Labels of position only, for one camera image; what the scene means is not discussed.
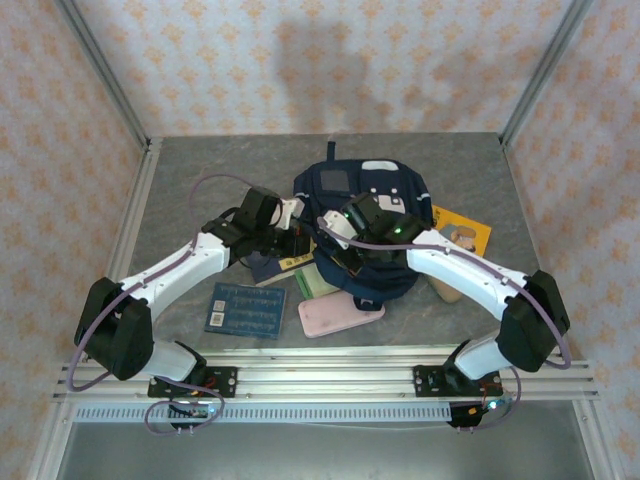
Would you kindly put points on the navy blue backpack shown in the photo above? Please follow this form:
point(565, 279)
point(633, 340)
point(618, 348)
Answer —
point(390, 185)

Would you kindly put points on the navy notebook with yellow label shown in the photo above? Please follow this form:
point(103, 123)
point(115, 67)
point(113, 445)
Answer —
point(272, 272)

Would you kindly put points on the green notepad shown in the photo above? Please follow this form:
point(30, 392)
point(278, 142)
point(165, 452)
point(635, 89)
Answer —
point(315, 282)

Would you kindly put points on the yellow cartoon book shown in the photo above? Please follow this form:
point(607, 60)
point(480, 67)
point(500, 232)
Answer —
point(465, 235)

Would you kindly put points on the blue book with QR codes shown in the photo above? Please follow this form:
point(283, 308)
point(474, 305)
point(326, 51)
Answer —
point(245, 312)

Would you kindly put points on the brown glasses case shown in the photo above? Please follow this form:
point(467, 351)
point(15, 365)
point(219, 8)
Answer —
point(447, 290)

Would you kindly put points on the pink pencil case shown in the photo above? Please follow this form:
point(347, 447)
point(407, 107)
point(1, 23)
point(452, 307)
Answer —
point(335, 317)

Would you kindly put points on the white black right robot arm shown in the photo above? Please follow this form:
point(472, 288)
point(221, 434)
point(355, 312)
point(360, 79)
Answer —
point(450, 270)

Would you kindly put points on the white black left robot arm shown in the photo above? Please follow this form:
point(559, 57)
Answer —
point(175, 272)

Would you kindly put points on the small circuit board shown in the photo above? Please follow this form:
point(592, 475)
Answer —
point(475, 412)
point(195, 412)

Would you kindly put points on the grey metal sheet panel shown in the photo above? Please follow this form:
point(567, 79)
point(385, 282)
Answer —
point(320, 452)

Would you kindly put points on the aluminium side rail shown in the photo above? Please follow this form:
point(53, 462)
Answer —
point(132, 215)

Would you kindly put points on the aluminium frame rail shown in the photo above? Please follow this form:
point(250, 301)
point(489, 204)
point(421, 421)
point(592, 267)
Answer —
point(325, 380)

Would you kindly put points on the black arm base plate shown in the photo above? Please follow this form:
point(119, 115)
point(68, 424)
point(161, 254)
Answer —
point(227, 382)
point(425, 382)

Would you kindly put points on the aluminium corner post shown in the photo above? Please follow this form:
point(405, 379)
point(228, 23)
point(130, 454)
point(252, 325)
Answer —
point(545, 75)
point(105, 75)

